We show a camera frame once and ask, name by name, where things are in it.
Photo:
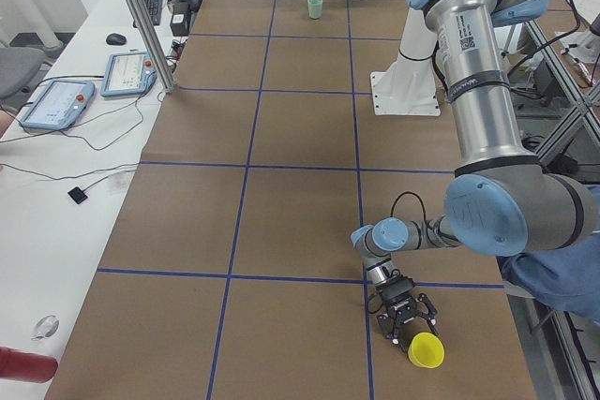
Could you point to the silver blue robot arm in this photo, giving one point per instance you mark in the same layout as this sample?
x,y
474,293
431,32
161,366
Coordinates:
x,y
501,203

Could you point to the grey office chair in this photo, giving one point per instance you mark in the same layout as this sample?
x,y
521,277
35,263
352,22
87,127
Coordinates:
x,y
21,64

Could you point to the small black square pad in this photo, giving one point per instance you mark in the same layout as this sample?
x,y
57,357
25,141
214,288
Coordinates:
x,y
77,194

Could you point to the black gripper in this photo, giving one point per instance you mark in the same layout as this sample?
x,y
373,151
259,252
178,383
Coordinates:
x,y
401,310

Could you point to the green plastic cup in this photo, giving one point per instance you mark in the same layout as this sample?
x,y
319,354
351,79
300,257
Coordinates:
x,y
315,9

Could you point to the black box with label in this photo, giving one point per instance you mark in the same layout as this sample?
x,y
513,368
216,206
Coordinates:
x,y
180,19

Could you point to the black computer mouse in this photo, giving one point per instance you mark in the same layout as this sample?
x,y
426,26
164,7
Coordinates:
x,y
115,39

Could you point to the person in blue hoodie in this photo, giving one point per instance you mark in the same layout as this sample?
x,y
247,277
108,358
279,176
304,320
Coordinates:
x,y
565,279

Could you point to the near blue teach pendant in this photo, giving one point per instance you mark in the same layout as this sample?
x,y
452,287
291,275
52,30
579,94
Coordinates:
x,y
59,105

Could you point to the yellow plastic cup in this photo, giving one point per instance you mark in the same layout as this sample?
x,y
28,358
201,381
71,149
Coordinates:
x,y
426,351

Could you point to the blue teach pendant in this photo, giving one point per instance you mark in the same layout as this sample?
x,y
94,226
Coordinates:
x,y
59,105
128,74

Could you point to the black keyboard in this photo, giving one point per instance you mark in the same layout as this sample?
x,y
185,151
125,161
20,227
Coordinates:
x,y
154,8

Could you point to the red cylinder bottle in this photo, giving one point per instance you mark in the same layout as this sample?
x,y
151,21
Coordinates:
x,y
27,367

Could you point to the far blue teach pendant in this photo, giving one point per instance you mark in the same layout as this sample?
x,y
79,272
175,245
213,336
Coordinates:
x,y
128,74

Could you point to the aluminium frame post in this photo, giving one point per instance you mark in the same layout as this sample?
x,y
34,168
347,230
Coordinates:
x,y
151,41

